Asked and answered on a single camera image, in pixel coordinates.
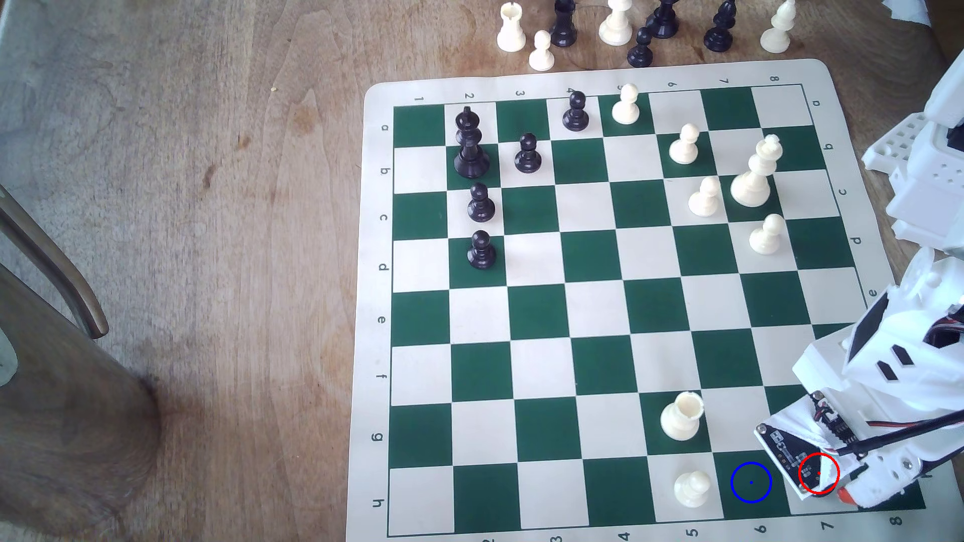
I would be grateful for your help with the black chess rook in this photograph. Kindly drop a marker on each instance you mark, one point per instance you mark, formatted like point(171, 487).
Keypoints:
point(563, 24)

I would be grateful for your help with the dark wooden chair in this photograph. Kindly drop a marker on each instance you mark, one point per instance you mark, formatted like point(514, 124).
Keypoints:
point(68, 406)

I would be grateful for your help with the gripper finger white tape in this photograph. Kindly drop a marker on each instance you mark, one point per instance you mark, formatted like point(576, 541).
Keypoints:
point(827, 474)
point(889, 482)

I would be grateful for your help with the white chess king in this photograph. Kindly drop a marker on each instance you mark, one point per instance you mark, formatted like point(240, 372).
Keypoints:
point(755, 177)

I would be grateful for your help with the black chess pawn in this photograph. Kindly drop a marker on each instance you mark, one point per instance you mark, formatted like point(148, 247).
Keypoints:
point(481, 252)
point(576, 113)
point(527, 154)
point(481, 205)
point(641, 49)

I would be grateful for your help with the white chess bishop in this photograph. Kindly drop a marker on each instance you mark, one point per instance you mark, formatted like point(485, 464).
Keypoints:
point(778, 30)

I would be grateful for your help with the white chess pawn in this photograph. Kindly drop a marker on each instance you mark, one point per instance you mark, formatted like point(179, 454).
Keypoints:
point(767, 236)
point(692, 489)
point(684, 147)
point(541, 53)
point(705, 199)
point(626, 105)

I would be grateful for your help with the black chess king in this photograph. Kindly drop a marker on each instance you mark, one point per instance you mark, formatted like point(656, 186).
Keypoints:
point(471, 147)

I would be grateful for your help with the black chess queen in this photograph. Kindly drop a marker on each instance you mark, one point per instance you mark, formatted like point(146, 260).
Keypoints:
point(663, 21)

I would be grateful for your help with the white crumpled tissue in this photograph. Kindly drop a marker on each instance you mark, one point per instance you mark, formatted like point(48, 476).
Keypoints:
point(907, 9)

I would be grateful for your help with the tall white chess piece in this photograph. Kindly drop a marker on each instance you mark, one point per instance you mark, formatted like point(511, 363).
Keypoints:
point(616, 24)

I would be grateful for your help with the gripper camera circuit board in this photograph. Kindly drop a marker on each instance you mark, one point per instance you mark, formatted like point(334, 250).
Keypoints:
point(791, 452)

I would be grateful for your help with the green white chess mat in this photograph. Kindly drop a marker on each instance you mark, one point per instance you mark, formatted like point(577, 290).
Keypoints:
point(587, 324)

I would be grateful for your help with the black chess bishop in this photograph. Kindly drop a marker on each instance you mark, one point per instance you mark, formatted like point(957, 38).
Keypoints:
point(721, 30)

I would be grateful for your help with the white chess rook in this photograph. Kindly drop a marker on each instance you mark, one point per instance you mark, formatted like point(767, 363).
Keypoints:
point(511, 28)
point(681, 418)

